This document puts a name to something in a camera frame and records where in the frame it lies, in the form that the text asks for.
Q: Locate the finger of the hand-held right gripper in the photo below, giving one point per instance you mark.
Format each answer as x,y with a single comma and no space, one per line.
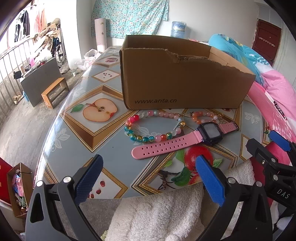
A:
261,154
280,140

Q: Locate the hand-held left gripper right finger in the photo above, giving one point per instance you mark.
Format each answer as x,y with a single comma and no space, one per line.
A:
209,180

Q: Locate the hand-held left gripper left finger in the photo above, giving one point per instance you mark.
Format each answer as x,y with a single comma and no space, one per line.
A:
90,178

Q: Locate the brown cardboard box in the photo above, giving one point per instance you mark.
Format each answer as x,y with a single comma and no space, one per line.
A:
185,85

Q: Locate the grey cloth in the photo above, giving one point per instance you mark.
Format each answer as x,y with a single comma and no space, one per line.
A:
99,213

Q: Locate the pink floral blanket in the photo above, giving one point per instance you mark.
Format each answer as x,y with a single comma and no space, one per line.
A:
277,92

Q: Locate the white fleece cloth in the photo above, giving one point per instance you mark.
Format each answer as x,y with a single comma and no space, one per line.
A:
161,215

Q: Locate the open floor cardboard box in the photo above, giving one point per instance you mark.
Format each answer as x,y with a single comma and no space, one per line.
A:
25,176

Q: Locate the red board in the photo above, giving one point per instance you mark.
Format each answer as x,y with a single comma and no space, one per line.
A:
3,180

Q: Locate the dark red door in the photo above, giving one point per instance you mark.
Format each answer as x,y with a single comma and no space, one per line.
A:
266,53

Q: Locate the wooden stool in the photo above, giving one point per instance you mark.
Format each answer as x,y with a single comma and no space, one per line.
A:
54,84

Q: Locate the metal hook rack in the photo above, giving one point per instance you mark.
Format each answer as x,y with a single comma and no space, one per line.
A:
266,39

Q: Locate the teal patterned blanket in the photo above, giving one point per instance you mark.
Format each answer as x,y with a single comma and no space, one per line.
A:
231,46

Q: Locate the pair of shoes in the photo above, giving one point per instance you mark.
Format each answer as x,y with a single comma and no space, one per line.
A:
16,99

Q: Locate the grey cabinet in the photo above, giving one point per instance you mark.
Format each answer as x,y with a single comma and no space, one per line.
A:
39,81

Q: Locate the white plastic bags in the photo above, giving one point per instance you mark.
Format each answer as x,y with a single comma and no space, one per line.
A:
90,55

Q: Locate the wheelchair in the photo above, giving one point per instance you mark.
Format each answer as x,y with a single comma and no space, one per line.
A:
59,52

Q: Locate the metal railing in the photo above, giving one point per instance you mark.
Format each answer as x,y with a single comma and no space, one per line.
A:
5,76

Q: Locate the blue water jug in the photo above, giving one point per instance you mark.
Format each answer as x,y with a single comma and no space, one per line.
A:
178,29

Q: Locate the pile of clothes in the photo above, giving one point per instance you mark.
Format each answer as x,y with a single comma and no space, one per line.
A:
49,31

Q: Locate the hanging pink garment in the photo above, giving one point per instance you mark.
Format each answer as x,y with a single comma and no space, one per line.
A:
41,18

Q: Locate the hanging dark jacket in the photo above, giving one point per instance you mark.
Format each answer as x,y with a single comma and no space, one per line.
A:
25,18

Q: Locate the floral wall curtain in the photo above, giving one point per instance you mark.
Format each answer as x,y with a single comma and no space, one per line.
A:
129,16

